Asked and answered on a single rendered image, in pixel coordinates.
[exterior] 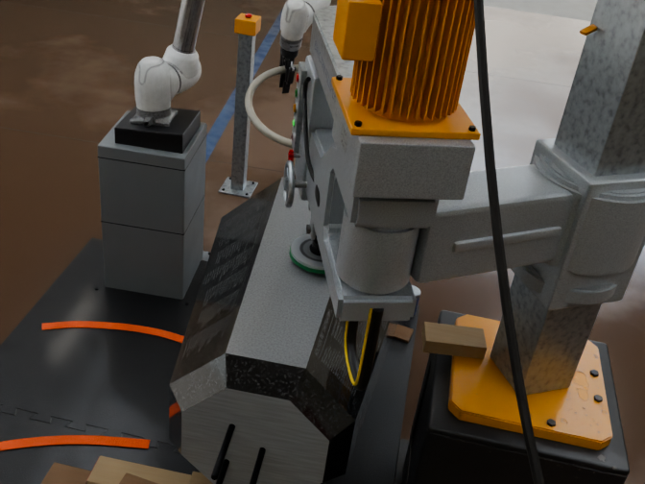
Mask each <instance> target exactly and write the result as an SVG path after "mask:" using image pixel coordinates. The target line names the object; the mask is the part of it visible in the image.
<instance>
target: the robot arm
mask: <svg viewBox="0 0 645 484"><path fill-rule="evenodd" d="M204 1H205V0H181V3H180V8H179V17H178V22H177V27H176V32H175V37H174V42H173V44H171V45H170V46H168V47H167V49H166V51H165V54H164V56H163V58H159V57H146V58H144V59H142V60H141V61H140V62H139V63H138V65H137V66H136V69H135V72H134V95H135V102H136V114H135V116H134V117H133V118H132V119H130V123H131V124H144V126H145V127H149V126H151V125H157V126H163V127H169V126H170V123H171V121H172V120H173V118H174V117H175V116H176V115H177V114H178V111H177V110H175V109H171V100H172V99H173V98H174V96H175V95H176V94H179V93H182V92H183V91H185V90H187V89H189V88H190V87H192V86H193V85H195V84H196V83H197V81H198V80H199V78H200V76H201V74H202V67H201V63H200V61H199V54H198V52H197V51H196V49H195V46H196V41H197V37H198V32H199V28H200V24H201V19H202V14H203V6H204ZM330 3H331V0H287V2H286V3H285V5H284V7H283V10H282V14H281V18H280V30H281V33H280V42H279V44H280V46H281V47H280V64H279V66H283V65H285V68H286V71H285V73H282V74H280V81H279V87H282V94H283V93H289V89H290V84H292V83H293V80H294V76H295V71H296V70H297V69H296V68H295V67H294V62H295V57H297V56H298V54H299V49H300V47H301V43H302V38H303V34H304V33H305V32H306V31H307V29H308V28H309V26H310V25H311V24H312V23H313V14H314V12H315V11H316V10H317V9H319V8H322V7H327V6H330Z"/></svg>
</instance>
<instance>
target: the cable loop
mask: <svg viewBox="0 0 645 484"><path fill-rule="evenodd" d="M383 312H384V308H370V313H369V318H368V323H367V328H366V334H365V339H364V345H363V349H362V355H361V360H360V365H359V363H358V358H357V350H356V339H357V330H358V324H359V321H346V331H345V357H346V366H347V370H348V374H349V378H350V381H351V383H352V384H353V385H354V387H355V388H356V390H359V391H363V390H365V389H366V388H367V386H368V384H369V381H370V375H371V371H372V366H373V361H374V357H375V352H376V347H377V342H378V337H379V331H380V327H381V322H382V317H383Z"/></svg>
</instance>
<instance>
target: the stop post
mask: <svg viewBox="0 0 645 484"><path fill-rule="evenodd" d="M260 28H261V16H257V15H252V17H245V13H240V14H239V15H238V16H237V17H236V18H235V25H234V33H237V34H239V37H238V55H237V73H236V91H235V111H234V129H233V147H232V166H231V177H227V179H226V180H225V182H224V183H223V185H222V186H221V188H220V190H219V191H218V192H219V193H224V194H228V195H233V196H238V197H243V198H250V197H251V194H252V192H253V191H254V189H255V187H256V186H257V185H258V182H255V181H247V171H248V155H249V141H250V125H251V121H250V119H249V117H248V114H247V111H246V107H245V97H246V93H247V90H248V88H249V86H250V84H251V83H252V81H253V67H254V51H255V37H256V35H257V33H258V32H259V31H260Z"/></svg>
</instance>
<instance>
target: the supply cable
mask: <svg viewBox="0 0 645 484"><path fill-rule="evenodd" d="M473 5H474V21H475V35H476V51H477V66H478V81H479V94H480V107H481V118H482V130H483V141H484V153H485V164H486V174H487V184H488V192H489V202H490V219H491V229H492V238H493V246H494V253H495V261H496V268H497V275H498V283H499V291H500V299H501V306H502V312H503V319H504V325H505V331H506V337H507V343H508V350H509V356H510V362H511V368H512V374H513V380H514V389H515V394H516V400H517V405H518V410H519V416H520V420H521V426H522V431H523V437H524V441H525V446H526V449H527V454H528V459H529V463H530V468H531V472H532V477H533V481H534V484H544V479H543V475H542V470H541V466H540V462H539V458H538V450H537V445H536V441H535V436H534V431H533V427H532V421H531V416H530V410H529V405H528V401H527V395H526V390H525V385H524V379H523V374H522V369H521V363H520V357H519V350H518V344H517V338H516V332H515V326H514V315H513V308H512V301H511V294H510V286H509V279H508V271H507V264H506V257H505V249H504V241H503V233H502V225H501V215H500V206H499V197H498V187H497V178H496V169H495V159H494V148H493V136H492V124H491V112H490V90H489V75H488V60H487V45H486V30H485V15H484V0H473Z"/></svg>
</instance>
